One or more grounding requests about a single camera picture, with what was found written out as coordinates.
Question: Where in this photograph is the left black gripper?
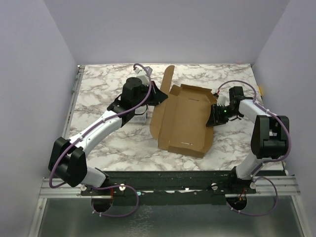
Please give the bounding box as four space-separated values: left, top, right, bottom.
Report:
133 80 168 109

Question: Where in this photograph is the brown cardboard box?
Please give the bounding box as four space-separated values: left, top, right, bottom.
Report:
150 65 217 158

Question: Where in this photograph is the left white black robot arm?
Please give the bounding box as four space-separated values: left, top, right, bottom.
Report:
48 77 168 195

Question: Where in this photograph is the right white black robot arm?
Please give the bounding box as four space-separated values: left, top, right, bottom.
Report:
206 86 291 193

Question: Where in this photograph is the clear plastic screw organizer box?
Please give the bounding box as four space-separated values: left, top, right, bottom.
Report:
129 111 148 124

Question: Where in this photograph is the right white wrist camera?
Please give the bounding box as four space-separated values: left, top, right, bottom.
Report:
213 92 227 107

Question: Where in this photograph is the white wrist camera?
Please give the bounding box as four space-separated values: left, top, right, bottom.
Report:
134 67 149 86
213 92 227 107

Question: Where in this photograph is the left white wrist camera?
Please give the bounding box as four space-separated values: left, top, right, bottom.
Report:
134 67 149 86

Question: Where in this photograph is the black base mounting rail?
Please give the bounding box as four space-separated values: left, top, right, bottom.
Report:
81 171 256 206

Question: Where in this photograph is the aluminium extrusion frame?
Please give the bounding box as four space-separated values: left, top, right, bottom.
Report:
27 64 86 237

